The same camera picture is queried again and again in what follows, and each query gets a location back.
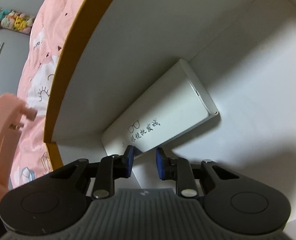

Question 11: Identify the white glasses case box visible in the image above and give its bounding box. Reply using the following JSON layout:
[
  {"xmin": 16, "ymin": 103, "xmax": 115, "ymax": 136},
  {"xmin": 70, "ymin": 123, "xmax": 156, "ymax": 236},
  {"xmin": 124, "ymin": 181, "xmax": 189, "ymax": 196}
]
[{"xmin": 101, "ymin": 59, "xmax": 219, "ymax": 155}]

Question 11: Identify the pink phone holder stick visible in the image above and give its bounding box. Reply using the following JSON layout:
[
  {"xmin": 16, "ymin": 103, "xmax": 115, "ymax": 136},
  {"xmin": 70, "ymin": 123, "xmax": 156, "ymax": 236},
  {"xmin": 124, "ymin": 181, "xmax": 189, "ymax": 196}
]
[{"xmin": 0, "ymin": 93, "xmax": 37, "ymax": 201}]

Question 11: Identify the orange cardboard box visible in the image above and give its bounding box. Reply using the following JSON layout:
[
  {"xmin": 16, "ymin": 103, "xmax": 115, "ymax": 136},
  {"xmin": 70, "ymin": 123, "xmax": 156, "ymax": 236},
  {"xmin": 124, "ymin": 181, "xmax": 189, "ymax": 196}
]
[{"xmin": 43, "ymin": 0, "xmax": 296, "ymax": 225}]

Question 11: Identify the pink cloud bedspread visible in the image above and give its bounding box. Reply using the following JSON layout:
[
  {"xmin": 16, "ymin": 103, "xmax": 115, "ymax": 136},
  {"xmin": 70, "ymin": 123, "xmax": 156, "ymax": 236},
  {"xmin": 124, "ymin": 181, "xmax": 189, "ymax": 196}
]
[{"xmin": 10, "ymin": 0, "xmax": 84, "ymax": 187}]

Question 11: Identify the hanging plush toy organizer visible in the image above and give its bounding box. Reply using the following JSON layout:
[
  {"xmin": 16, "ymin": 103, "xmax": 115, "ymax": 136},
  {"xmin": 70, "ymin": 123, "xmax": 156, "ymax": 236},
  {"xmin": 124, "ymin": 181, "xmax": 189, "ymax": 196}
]
[{"xmin": 0, "ymin": 8, "xmax": 35, "ymax": 35}]

